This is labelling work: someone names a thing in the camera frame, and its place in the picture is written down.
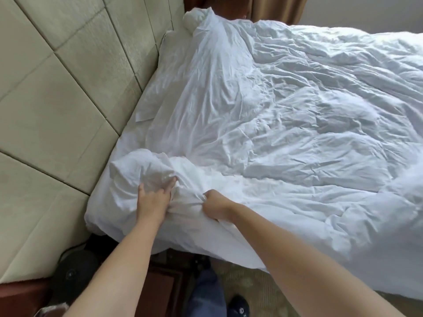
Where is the person's right hand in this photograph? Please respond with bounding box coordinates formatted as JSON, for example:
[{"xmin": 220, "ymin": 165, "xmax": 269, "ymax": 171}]
[{"xmin": 202, "ymin": 190, "xmax": 238, "ymax": 223}]

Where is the person's left hand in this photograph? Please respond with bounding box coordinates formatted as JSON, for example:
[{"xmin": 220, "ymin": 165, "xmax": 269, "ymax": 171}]
[{"xmin": 136, "ymin": 176, "xmax": 178, "ymax": 224}]

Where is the white duvet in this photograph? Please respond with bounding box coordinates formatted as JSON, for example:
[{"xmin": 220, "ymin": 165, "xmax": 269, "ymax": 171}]
[{"xmin": 84, "ymin": 7, "xmax": 423, "ymax": 301}]

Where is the person's left forearm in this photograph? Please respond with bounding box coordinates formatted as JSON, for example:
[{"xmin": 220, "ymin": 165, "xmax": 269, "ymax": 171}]
[{"xmin": 62, "ymin": 217, "xmax": 164, "ymax": 317}]

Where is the person's right forearm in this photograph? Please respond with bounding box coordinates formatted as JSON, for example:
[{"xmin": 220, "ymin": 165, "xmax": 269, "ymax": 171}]
[{"xmin": 226, "ymin": 203, "xmax": 398, "ymax": 317}]

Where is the white bed sheet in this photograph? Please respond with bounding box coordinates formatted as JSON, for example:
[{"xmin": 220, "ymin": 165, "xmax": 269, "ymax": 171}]
[{"xmin": 134, "ymin": 64, "xmax": 187, "ymax": 124}]

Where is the person's blue jeans leg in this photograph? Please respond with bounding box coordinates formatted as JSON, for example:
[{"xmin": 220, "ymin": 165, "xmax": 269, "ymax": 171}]
[{"xmin": 187, "ymin": 265, "xmax": 229, "ymax": 317}]

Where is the person's dark shoe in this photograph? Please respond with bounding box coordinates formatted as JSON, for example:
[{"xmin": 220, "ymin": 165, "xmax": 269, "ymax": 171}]
[{"xmin": 227, "ymin": 295, "xmax": 256, "ymax": 317}]

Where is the black round device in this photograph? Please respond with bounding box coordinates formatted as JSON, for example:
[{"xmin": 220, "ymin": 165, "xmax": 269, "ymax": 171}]
[{"xmin": 51, "ymin": 249, "xmax": 102, "ymax": 308}]

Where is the beige padded headboard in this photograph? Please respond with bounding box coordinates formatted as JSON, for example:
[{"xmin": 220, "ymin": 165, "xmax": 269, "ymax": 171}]
[{"xmin": 0, "ymin": 0, "xmax": 186, "ymax": 285}]

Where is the white pillow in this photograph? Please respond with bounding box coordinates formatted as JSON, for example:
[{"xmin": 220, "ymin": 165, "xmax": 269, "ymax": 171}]
[{"xmin": 158, "ymin": 29, "xmax": 195, "ymax": 74}]

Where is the brown wooden nightstand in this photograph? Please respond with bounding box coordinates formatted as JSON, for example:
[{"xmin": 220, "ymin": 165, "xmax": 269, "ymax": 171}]
[{"xmin": 0, "ymin": 254, "xmax": 199, "ymax": 317}]

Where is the brown curtain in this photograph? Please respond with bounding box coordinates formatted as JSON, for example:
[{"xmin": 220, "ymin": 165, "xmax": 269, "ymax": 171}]
[{"xmin": 250, "ymin": 0, "xmax": 310, "ymax": 26}]

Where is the dark wooden headboard frame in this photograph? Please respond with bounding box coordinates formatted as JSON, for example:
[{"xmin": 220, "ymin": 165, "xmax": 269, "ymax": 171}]
[{"xmin": 183, "ymin": 0, "xmax": 253, "ymax": 22}]

